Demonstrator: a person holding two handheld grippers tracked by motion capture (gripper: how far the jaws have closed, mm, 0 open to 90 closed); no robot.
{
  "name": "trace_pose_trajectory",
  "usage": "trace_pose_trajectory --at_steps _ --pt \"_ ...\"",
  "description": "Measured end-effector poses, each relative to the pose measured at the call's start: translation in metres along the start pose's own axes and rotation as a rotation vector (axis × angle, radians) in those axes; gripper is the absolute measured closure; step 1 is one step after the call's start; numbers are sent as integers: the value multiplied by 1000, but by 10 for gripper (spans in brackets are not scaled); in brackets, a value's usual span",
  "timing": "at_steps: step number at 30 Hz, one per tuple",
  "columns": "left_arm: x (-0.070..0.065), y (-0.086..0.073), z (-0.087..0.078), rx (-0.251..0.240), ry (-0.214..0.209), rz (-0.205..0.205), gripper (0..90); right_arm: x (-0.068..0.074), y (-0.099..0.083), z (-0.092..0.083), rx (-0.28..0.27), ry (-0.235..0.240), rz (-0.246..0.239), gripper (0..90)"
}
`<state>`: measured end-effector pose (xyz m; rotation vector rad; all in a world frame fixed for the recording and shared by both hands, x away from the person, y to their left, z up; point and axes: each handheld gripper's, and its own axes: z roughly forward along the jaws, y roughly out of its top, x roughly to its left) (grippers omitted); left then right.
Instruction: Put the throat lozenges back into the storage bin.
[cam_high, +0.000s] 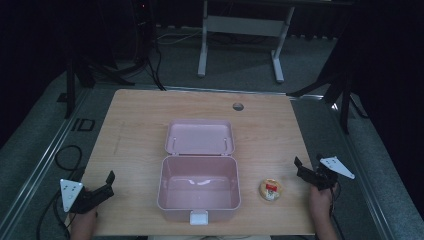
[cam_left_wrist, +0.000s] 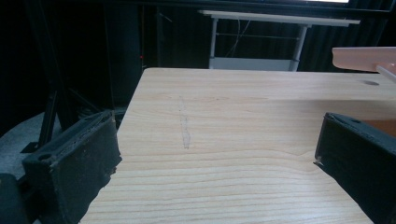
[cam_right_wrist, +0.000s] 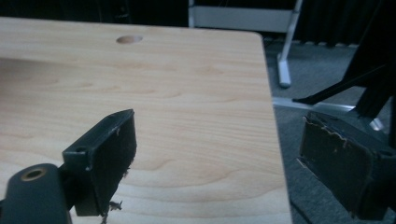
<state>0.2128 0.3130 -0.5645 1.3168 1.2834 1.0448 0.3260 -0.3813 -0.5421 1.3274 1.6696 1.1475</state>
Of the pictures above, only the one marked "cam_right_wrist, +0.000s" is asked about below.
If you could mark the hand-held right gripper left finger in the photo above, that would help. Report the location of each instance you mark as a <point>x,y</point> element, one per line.
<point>106,161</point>

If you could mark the black curtain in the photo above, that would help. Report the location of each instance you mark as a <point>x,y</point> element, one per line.
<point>327,21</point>

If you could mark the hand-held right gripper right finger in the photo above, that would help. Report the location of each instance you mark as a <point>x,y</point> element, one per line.
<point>345,165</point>

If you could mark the black stand leg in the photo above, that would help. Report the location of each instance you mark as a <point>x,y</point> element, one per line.
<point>358,71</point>

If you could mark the white metal desk frame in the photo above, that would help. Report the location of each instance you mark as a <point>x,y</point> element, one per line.
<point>249,18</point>

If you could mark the silver floor rail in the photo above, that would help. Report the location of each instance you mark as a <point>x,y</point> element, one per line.
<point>323,107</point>

